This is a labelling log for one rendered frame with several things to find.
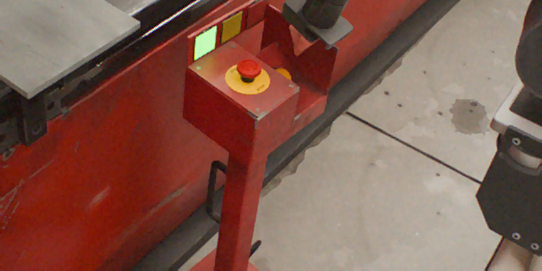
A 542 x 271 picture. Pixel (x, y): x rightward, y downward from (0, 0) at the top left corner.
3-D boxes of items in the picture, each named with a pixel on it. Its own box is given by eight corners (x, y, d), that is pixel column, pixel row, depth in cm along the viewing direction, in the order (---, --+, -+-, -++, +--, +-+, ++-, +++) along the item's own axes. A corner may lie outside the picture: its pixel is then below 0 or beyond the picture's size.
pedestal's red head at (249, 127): (249, 169, 128) (262, 89, 115) (180, 118, 134) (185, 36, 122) (323, 112, 140) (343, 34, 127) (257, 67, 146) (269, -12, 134)
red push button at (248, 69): (247, 94, 124) (250, 77, 121) (229, 80, 125) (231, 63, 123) (264, 82, 126) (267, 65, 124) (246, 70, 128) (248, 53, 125)
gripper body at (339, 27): (305, -8, 126) (322, -39, 121) (350, 35, 124) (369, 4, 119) (279, 8, 123) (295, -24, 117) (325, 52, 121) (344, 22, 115)
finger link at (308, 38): (290, 25, 133) (310, -12, 125) (320, 54, 131) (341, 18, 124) (264, 42, 129) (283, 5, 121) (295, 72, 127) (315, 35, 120)
